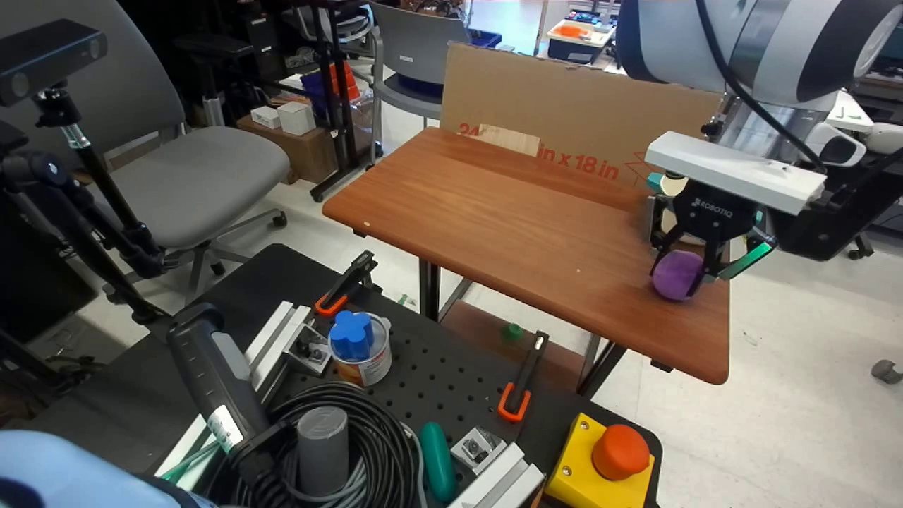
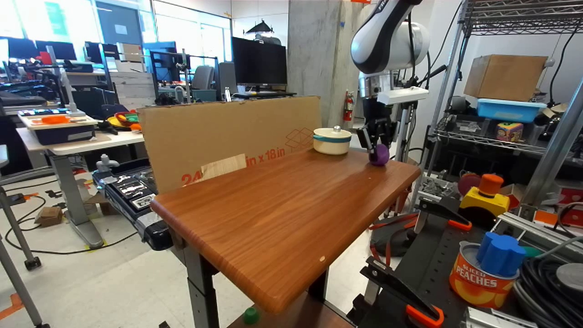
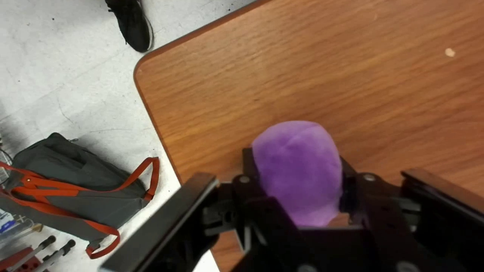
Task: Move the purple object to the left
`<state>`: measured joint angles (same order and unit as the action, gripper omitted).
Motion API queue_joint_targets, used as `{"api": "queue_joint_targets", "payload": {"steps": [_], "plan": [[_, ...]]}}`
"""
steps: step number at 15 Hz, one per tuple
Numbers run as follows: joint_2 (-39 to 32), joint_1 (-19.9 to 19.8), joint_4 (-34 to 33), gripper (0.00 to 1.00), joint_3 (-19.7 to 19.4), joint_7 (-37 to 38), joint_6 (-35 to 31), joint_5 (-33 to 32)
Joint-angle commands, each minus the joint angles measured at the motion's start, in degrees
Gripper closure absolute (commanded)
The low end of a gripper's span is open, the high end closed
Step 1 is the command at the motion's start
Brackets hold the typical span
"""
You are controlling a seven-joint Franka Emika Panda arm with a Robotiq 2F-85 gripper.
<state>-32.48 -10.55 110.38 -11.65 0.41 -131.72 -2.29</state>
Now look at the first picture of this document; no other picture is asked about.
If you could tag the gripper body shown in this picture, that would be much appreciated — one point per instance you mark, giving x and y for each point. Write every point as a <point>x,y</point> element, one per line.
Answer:
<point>712,215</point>

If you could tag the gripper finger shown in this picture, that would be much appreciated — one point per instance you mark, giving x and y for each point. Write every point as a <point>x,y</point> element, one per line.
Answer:
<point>663,254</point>
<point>741,261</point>

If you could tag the purple ball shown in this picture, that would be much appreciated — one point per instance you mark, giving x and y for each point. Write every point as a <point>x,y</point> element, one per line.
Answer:
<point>676,276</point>

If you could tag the green small object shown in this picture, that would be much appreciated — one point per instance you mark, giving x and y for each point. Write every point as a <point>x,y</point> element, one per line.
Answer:
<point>513,333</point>

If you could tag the teal oblong object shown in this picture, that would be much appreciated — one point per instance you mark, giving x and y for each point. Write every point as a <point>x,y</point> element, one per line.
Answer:
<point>438,462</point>

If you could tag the black office chair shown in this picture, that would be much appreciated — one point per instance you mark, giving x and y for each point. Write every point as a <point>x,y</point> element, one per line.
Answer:
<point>839,212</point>

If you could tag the black and orange clamp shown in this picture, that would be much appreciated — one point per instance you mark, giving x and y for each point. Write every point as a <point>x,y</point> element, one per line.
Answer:
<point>525,374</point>
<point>346,283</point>

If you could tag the cardboard sheet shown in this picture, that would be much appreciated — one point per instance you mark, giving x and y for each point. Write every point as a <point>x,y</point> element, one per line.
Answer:
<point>564,99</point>

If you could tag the blue bin with orange item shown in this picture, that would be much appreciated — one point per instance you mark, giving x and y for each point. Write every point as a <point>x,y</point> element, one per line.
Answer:
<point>575,42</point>

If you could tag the yellow emergency stop button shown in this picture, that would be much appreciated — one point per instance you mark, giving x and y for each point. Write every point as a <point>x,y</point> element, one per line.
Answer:
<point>600,469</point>

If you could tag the tin can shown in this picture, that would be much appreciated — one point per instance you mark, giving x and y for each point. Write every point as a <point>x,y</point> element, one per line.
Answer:
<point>370,363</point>

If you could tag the blue flower-shaped block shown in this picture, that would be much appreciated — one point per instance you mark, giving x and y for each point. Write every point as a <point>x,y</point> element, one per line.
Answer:
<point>350,335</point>

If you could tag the black stand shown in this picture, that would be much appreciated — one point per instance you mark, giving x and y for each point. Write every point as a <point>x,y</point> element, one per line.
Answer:
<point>338,106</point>

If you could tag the brown cardboard box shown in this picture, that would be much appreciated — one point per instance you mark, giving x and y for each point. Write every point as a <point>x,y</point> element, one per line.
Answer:
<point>300,152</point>

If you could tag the small white box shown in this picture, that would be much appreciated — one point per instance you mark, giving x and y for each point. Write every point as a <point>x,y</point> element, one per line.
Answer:
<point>296,118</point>
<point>265,116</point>

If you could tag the grey cylinder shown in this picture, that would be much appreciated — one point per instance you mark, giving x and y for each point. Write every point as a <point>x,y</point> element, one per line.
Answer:
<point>322,451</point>

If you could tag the grey office chair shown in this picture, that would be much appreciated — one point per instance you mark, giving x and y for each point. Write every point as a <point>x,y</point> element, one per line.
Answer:
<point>176,176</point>

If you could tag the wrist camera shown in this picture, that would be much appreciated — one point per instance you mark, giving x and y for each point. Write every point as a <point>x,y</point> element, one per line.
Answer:
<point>734,173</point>

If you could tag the aluminium rail with bracket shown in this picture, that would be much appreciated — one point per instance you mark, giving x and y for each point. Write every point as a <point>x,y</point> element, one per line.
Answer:
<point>494,473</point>
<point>282,346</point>

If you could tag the grey chair with metal frame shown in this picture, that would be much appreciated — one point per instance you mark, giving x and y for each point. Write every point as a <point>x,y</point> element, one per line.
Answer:
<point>416,49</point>

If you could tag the camera on tripod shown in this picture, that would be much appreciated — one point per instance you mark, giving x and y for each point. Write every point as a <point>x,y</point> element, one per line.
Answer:
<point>49,53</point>

